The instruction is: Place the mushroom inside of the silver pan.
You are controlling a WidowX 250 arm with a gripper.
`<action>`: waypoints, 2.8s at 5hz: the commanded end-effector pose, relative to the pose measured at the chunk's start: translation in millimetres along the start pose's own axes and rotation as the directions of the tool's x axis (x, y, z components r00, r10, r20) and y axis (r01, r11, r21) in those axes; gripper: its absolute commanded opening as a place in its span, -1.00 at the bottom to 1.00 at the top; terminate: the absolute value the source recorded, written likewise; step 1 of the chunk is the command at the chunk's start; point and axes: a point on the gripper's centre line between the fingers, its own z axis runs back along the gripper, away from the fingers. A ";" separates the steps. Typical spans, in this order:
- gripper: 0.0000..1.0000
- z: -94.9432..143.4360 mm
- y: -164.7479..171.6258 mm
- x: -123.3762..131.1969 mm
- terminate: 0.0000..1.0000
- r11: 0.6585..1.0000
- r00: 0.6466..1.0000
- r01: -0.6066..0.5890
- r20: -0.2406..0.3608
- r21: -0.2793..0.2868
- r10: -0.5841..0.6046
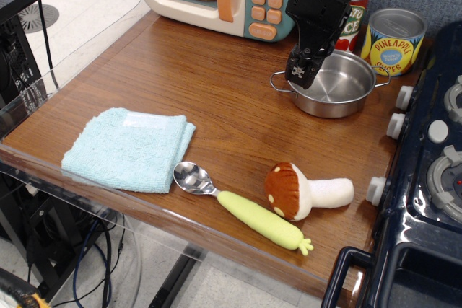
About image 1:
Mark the black desk at left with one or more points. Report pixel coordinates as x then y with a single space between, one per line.
18 65

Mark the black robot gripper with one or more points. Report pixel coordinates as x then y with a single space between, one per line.
319 24

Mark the small metal pot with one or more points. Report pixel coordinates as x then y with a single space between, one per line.
340 88

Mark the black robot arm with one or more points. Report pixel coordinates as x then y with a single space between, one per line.
319 24

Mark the tomato sauce can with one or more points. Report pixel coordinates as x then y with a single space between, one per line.
348 38

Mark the white stove knob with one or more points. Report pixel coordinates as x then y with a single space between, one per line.
404 97
395 125
375 190

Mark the light blue folded cloth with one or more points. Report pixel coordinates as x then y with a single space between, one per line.
127 150

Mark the spoon with yellow-green handle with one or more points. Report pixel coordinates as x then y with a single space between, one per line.
195 180

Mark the plush brown white mushroom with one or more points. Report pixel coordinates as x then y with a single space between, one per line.
292 196

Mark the white stove knob upper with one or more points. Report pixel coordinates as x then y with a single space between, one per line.
404 97

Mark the white stove knob middle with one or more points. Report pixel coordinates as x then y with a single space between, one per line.
395 125

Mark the pineapple slices can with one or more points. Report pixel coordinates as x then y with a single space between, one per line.
393 39

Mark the black table leg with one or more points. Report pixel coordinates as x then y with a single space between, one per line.
174 281

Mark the white stove knob lower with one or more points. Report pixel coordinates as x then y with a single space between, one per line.
375 190

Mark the dark blue toy stove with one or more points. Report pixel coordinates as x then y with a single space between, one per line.
416 257

